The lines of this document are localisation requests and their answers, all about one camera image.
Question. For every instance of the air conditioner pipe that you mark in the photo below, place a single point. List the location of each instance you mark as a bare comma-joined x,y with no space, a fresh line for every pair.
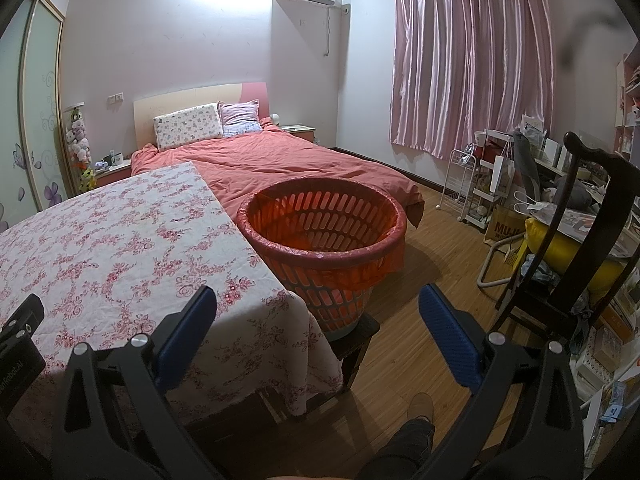
328,30

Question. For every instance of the hanging plush toys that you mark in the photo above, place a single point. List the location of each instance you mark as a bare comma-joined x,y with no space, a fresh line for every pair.
79,140

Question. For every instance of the pink striped pillow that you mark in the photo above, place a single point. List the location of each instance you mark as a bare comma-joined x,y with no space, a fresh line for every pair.
240,117

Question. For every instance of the white trolley shelf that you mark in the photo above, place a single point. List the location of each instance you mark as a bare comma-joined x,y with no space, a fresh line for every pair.
492,147

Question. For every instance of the cream pink headboard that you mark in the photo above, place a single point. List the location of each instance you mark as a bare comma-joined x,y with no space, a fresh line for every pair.
190,97

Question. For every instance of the orange basket with red liner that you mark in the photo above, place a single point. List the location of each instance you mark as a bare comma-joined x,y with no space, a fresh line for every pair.
330,280

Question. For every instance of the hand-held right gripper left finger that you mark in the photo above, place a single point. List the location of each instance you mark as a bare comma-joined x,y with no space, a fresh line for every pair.
189,325

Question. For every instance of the dark wooden stool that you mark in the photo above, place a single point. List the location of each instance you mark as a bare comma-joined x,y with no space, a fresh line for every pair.
357,345

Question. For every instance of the pink nightstand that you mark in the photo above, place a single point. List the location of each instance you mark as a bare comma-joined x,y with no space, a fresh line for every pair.
299,132
112,172

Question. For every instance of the pink bookshelf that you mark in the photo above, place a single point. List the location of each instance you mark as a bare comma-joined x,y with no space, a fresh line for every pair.
630,105

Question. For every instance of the grey chair back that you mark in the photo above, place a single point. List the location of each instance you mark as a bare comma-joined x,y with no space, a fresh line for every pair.
526,165

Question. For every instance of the brown shoe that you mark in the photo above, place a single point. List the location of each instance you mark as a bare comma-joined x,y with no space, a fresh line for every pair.
420,407

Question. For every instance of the brown paper bag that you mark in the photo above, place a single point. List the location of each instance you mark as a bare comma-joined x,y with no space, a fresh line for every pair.
502,230

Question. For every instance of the white paper bag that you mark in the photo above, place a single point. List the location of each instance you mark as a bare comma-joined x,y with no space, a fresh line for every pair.
504,175

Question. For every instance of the white floral pillow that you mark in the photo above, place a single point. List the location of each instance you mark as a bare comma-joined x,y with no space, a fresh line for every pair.
187,125

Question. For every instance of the white mug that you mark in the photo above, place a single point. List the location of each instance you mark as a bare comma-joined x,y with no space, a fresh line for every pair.
118,159

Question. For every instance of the pink floral tablecloth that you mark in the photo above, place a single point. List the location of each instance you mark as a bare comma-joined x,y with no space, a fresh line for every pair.
125,260

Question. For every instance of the pile of boxes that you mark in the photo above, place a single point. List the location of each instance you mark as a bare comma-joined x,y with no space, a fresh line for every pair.
610,360

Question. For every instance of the person's leg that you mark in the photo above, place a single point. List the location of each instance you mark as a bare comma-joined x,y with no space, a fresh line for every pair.
400,450

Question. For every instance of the yellow cushion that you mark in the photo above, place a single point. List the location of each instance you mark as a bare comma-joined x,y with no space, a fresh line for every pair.
550,250

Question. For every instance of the wardrobe with flower print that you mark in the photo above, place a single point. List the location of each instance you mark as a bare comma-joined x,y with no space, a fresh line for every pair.
35,100

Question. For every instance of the bed with red duvet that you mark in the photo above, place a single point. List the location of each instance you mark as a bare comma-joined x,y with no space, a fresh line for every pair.
300,165

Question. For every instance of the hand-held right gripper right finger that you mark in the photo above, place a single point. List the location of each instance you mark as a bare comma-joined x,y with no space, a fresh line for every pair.
450,340

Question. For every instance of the dark wooden chair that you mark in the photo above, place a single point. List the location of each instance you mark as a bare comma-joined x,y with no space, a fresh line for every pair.
595,245

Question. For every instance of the pink curtain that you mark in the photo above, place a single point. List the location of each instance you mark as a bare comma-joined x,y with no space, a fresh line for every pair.
470,60

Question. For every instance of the white metal frame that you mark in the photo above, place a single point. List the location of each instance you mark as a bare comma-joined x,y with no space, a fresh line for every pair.
484,267

